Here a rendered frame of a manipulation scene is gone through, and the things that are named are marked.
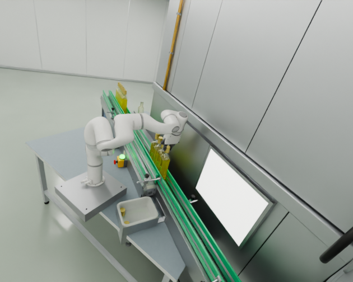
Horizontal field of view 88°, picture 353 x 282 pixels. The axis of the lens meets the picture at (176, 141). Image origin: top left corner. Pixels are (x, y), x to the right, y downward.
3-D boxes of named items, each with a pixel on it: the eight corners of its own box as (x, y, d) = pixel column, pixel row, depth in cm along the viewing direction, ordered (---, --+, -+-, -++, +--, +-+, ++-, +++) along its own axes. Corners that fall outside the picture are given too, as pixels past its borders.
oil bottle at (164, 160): (165, 179, 135) (171, 156, 125) (158, 181, 132) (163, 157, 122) (162, 174, 139) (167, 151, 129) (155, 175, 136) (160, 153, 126)
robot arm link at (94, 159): (86, 158, 123) (86, 137, 116) (107, 158, 128) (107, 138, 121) (84, 167, 116) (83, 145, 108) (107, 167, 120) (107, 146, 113)
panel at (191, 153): (243, 249, 91) (277, 202, 74) (239, 250, 89) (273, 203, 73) (167, 147, 155) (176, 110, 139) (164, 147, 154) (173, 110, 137)
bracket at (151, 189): (156, 194, 129) (157, 187, 126) (143, 197, 124) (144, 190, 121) (153, 191, 132) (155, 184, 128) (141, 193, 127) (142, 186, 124)
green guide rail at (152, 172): (156, 183, 129) (158, 174, 126) (154, 183, 129) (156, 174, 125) (108, 95, 255) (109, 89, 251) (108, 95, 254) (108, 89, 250)
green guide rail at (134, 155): (145, 184, 126) (147, 175, 122) (144, 185, 125) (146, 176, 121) (103, 95, 251) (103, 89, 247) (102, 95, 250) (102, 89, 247)
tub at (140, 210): (157, 225, 116) (159, 216, 112) (121, 236, 105) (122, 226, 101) (148, 203, 129) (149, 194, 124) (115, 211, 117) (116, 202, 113)
